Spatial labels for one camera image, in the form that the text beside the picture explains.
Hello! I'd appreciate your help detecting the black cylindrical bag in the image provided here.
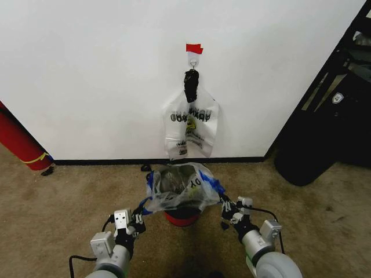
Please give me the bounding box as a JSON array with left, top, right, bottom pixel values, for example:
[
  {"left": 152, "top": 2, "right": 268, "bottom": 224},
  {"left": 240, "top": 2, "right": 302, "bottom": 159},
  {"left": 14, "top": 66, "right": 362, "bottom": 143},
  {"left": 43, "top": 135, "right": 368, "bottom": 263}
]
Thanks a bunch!
[{"left": 273, "top": 138, "right": 340, "bottom": 187}]

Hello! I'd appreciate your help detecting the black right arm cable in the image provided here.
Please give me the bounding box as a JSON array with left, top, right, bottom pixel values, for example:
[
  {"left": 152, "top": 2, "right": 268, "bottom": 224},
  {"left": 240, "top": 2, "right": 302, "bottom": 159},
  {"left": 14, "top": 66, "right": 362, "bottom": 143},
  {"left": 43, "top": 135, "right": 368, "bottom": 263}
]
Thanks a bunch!
[{"left": 248, "top": 206, "right": 287, "bottom": 255}]

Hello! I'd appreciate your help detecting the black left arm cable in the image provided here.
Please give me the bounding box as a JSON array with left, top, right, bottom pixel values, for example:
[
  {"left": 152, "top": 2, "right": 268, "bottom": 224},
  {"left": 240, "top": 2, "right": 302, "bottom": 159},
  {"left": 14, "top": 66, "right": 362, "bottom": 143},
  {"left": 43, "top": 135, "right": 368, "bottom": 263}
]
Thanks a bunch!
[{"left": 68, "top": 213, "right": 117, "bottom": 278}]

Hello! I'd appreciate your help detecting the clear bag with blue handles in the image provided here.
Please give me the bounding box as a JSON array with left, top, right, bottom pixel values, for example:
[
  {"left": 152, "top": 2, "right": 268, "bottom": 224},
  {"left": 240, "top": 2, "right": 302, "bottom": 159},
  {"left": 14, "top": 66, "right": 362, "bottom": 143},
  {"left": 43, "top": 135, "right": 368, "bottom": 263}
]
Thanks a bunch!
[{"left": 138, "top": 162, "right": 227, "bottom": 217}]

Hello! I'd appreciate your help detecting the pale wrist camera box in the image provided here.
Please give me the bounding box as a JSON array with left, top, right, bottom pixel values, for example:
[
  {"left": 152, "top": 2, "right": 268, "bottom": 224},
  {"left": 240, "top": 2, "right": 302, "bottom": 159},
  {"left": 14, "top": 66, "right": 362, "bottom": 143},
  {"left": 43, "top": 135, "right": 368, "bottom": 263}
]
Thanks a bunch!
[
  {"left": 235, "top": 196, "right": 254, "bottom": 215},
  {"left": 113, "top": 209, "right": 133, "bottom": 231}
]

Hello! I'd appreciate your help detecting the clear adhesive wall hook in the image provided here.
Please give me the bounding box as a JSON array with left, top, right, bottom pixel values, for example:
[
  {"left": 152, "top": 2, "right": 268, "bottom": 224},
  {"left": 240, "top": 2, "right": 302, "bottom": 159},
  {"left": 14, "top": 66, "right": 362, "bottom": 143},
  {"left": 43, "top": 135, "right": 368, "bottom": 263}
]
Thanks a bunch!
[{"left": 187, "top": 51, "right": 201, "bottom": 70}]

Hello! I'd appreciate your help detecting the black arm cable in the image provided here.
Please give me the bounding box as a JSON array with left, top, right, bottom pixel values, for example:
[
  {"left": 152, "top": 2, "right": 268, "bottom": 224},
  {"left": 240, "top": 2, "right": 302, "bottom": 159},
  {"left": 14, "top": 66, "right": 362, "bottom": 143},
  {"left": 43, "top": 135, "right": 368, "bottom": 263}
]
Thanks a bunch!
[
  {"left": 248, "top": 206, "right": 287, "bottom": 255},
  {"left": 68, "top": 213, "right": 117, "bottom": 278}
]

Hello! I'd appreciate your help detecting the red trash bin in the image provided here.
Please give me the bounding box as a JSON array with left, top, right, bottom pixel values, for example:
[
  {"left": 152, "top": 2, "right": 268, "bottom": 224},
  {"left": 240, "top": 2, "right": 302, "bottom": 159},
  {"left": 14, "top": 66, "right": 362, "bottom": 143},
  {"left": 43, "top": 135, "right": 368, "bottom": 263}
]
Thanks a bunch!
[{"left": 163, "top": 208, "right": 201, "bottom": 228}]

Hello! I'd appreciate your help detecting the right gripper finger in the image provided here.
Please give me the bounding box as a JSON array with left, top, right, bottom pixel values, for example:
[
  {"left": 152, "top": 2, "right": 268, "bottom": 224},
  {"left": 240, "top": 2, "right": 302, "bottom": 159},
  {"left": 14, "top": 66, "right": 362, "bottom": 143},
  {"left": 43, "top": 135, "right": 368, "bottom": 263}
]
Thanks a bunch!
[
  {"left": 217, "top": 193, "right": 239, "bottom": 216},
  {"left": 220, "top": 211, "right": 239, "bottom": 232}
]

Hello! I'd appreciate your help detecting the black shelf rack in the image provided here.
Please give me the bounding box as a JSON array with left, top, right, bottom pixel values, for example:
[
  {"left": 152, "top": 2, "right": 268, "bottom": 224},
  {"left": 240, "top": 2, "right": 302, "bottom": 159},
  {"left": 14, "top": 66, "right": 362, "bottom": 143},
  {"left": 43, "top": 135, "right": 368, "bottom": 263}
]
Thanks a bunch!
[{"left": 272, "top": 0, "right": 371, "bottom": 169}]

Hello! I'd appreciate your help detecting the red roll with yellow band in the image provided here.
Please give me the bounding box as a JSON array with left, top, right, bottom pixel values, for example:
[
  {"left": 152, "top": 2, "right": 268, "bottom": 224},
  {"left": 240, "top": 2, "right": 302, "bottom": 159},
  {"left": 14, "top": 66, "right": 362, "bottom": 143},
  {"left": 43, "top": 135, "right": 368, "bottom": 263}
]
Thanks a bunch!
[{"left": 0, "top": 100, "right": 54, "bottom": 172}]

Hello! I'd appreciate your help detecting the clear printed garbage bag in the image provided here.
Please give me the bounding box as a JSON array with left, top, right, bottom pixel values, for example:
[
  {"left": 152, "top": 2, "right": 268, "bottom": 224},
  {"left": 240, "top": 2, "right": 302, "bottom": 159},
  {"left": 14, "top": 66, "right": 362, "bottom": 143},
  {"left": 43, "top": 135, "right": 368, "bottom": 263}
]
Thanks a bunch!
[{"left": 161, "top": 68, "right": 223, "bottom": 162}]

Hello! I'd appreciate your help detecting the red tape strip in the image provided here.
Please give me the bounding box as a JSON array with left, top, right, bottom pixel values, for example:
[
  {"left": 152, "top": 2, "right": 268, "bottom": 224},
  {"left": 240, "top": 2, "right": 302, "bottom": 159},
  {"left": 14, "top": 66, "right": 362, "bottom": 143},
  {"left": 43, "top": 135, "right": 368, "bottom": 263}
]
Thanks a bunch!
[{"left": 185, "top": 43, "right": 204, "bottom": 55}]

